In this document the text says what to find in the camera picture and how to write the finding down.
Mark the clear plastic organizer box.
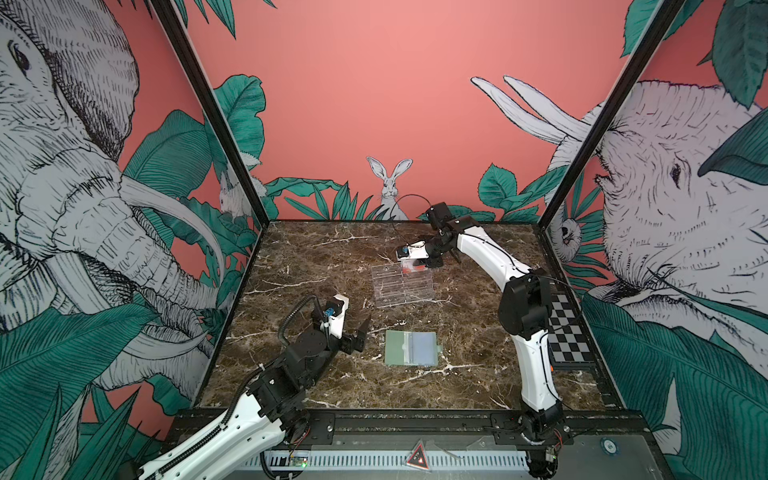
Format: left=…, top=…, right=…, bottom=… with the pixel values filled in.
left=371, top=263, right=435, bottom=308

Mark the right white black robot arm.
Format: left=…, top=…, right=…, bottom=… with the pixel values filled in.
left=397, top=202, right=563, bottom=445

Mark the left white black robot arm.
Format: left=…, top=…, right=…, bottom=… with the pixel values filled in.
left=132, top=320, right=370, bottom=479

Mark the red warning triangle sticker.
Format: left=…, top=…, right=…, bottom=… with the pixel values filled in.
left=405, top=441, right=430, bottom=471

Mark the black white checkerboard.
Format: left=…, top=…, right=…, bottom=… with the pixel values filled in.
left=548, top=292, right=596, bottom=368

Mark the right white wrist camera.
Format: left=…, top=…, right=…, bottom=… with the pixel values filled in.
left=396, top=240, right=429, bottom=261

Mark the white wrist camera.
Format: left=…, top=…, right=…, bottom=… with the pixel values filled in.
left=320, top=294, right=349, bottom=339
left=396, top=240, right=429, bottom=261

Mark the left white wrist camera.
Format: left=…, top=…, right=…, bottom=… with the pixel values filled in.
left=320, top=294, right=349, bottom=339

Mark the white slotted cable duct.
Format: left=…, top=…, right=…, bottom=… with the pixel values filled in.
left=264, top=450, right=529, bottom=472

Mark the black mounting rail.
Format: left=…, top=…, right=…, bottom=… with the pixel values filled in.
left=308, top=408, right=647, bottom=445

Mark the right black frame post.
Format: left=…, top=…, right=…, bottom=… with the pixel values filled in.
left=537, top=0, right=685, bottom=230

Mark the black frame post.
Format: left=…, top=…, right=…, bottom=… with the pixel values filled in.
left=537, top=0, right=685, bottom=230
left=150, top=0, right=270, bottom=229

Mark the left black frame post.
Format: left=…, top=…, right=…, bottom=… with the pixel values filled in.
left=150, top=0, right=270, bottom=229

